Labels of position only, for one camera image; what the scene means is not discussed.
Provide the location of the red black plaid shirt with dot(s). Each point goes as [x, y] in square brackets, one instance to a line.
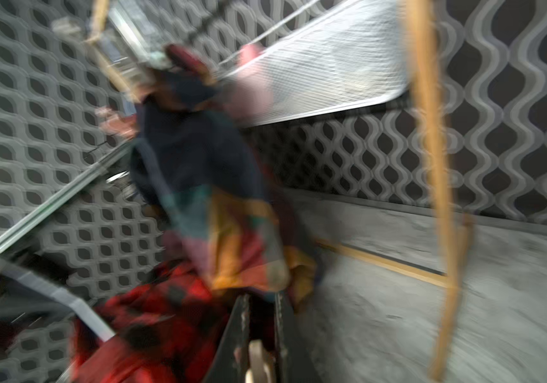
[167, 329]

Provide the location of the multicolour plaid shirt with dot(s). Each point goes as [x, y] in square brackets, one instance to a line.
[224, 211]

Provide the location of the white wire mesh basket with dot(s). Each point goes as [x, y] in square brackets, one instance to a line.
[350, 57]

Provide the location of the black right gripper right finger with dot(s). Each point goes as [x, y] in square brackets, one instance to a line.
[294, 364]

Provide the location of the wooden clothes rack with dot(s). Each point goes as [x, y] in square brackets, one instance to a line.
[453, 242]

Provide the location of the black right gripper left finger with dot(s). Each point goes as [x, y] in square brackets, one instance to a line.
[231, 361]

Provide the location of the pink clothespin on shirt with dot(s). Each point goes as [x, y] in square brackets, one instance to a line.
[113, 123]

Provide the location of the pink clothespin on hanger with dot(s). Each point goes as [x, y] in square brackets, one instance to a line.
[250, 96]

